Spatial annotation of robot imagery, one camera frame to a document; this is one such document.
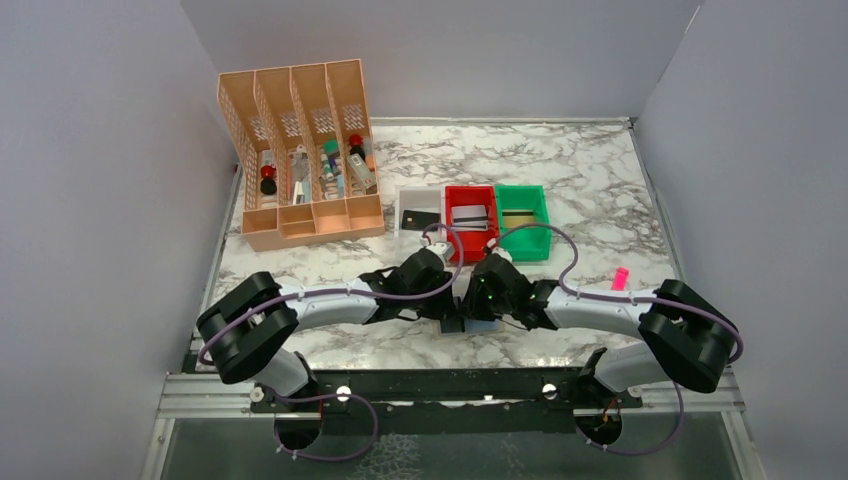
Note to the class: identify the red black stamp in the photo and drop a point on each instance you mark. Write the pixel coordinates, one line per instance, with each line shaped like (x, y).
(356, 144)
(268, 185)

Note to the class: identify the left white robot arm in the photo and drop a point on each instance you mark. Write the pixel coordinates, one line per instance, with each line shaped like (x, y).
(245, 331)

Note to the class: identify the green plastic bin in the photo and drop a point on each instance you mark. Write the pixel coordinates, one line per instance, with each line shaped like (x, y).
(528, 244)

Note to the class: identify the green eraser block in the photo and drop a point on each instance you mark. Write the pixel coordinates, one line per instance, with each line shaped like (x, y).
(331, 147)

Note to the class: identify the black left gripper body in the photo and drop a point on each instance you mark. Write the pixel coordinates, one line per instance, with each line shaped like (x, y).
(438, 307)

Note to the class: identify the grey staples box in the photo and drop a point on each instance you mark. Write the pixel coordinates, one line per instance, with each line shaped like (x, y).
(362, 173)

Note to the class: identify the black mounting rail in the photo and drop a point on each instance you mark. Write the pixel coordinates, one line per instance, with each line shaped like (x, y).
(448, 401)

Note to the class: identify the white credit card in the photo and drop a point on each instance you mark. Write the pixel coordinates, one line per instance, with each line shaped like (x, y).
(470, 218)

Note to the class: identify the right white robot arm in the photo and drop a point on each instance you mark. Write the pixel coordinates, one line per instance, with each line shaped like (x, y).
(679, 337)

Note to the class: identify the pink marker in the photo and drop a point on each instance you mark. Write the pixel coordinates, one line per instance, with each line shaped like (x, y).
(620, 279)

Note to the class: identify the red black stamp right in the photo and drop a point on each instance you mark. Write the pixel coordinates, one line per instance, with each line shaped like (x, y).
(356, 144)

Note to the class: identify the light blue stapler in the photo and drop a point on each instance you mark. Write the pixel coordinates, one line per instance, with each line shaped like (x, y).
(301, 192)

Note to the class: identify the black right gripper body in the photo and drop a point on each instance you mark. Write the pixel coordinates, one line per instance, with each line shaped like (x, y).
(477, 307)

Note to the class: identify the peach plastic desk organizer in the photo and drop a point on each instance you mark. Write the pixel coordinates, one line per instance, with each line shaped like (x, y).
(282, 116)

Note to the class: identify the black chip card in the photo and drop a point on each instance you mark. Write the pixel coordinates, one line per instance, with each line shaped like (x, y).
(418, 220)

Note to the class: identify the gold striped card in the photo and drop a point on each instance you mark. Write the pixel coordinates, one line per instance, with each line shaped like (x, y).
(515, 218)

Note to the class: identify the red black stamp left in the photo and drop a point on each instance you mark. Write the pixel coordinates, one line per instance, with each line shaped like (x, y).
(268, 185)

